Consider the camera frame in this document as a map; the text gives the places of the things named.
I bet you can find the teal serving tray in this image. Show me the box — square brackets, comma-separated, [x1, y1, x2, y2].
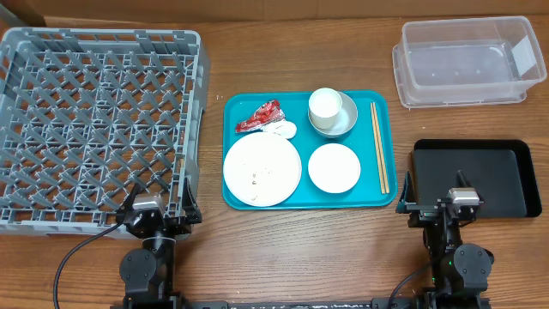
[223, 90, 399, 210]

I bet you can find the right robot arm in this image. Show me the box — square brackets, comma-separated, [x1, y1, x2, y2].
[387, 172, 494, 308]

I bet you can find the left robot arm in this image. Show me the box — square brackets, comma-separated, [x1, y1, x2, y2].
[116, 179, 202, 308]

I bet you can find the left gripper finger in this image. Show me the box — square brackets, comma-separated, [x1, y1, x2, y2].
[181, 177, 197, 215]
[118, 183, 142, 213]

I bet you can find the grey metal bowl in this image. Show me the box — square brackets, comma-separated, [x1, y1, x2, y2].
[309, 91, 358, 138]

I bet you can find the grey plastic dish rack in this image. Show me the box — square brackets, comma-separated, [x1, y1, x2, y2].
[1, 27, 210, 239]

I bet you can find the black plastic tray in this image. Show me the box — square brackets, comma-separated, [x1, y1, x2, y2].
[411, 139, 542, 218]

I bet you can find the crumpled white tissue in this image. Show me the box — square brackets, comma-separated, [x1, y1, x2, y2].
[261, 120, 297, 139]

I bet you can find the white cup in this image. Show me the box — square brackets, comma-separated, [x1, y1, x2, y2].
[308, 88, 342, 129]

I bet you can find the red snack wrapper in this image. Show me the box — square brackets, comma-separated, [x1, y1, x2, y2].
[235, 100, 286, 133]

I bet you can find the clear plastic container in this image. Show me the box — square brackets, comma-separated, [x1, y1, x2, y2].
[392, 16, 547, 108]

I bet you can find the small white bowl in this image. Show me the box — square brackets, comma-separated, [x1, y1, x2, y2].
[308, 143, 361, 194]

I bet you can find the large white dinner plate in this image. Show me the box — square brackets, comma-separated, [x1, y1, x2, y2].
[223, 132, 302, 208]

